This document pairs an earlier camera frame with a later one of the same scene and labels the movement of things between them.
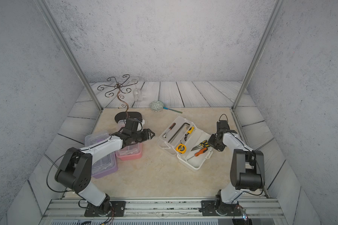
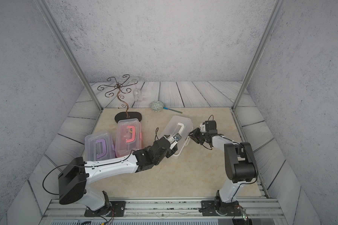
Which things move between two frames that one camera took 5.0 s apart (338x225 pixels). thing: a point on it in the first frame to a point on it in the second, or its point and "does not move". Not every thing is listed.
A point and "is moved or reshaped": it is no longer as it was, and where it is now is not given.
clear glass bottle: (138, 96) does not move
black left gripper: (147, 135) to (173, 151)
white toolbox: (189, 143) is moved or reshaped
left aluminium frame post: (62, 40) does not move
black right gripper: (211, 143) to (194, 136)
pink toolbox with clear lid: (133, 151) does not move
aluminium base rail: (158, 212) does not move
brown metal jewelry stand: (121, 116) does not move
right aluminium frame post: (277, 8) does not move
